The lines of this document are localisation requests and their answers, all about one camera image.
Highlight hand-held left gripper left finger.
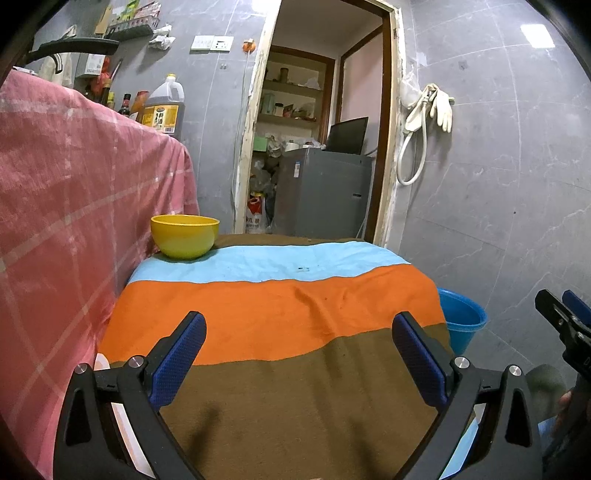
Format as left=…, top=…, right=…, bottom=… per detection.
left=54, top=311, right=207, bottom=480

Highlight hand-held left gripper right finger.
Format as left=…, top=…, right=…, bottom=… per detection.
left=392, top=311, right=543, bottom=480

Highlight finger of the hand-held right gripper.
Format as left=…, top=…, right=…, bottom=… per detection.
left=535, top=289, right=591, bottom=371
left=562, top=290, right=591, bottom=320

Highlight yellow plastic bowl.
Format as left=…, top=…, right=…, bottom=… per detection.
left=151, top=215, right=221, bottom=260

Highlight person's right forearm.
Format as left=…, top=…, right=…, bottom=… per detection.
left=555, top=390, right=578, bottom=435

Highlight blue plastic bucket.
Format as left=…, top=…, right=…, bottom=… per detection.
left=436, top=287, right=488, bottom=356

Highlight person's leg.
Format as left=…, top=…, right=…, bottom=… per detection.
left=526, top=364, right=568, bottom=444

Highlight striped blanket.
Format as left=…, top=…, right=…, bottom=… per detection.
left=95, top=233, right=483, bottom=480

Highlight red and white bag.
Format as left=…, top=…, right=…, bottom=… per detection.
left=246, top=194, right=267, bottom=234

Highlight pink checked cloth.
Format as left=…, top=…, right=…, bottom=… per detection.
left=0, top=69, right=201, bottom=480

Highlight pile of plastic bags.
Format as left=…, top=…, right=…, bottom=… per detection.
left=250, top=135, right=283, bottom=214

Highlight white rubber gloves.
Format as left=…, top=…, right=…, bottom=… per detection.
left=422, top=83, right=456, bottom=134

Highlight black monitor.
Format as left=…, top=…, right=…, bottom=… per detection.
left=326, top=117, right=369, bottom=156

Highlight large cooking oil bottle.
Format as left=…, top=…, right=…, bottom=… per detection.
left=140, top=74, right=186, bottom=138

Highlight clear plastic bag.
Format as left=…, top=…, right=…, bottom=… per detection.
left=400, top=74, right=421, bottom=110

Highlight wooden shelf unit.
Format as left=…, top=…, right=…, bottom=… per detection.
left=255, top=46, right=336, bottom=140

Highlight crumpled white bag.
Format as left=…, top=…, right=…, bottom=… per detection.
left=150, top=27, right=177, bottom=49

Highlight black pan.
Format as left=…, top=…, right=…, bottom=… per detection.
left=27, top=38, right=120, bottom=64

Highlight wooden board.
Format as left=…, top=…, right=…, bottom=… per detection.
left=94, top=4, right=114, bottom=36

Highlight white hose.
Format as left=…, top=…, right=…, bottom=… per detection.
left=396, top=99, right=428, bottom=186

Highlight wooden door frame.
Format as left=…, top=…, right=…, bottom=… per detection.
left=233, top=0, right=406, bottom=248

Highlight grey wall rack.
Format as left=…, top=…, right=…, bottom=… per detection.
left=105, top=18, right=160, bottom=41

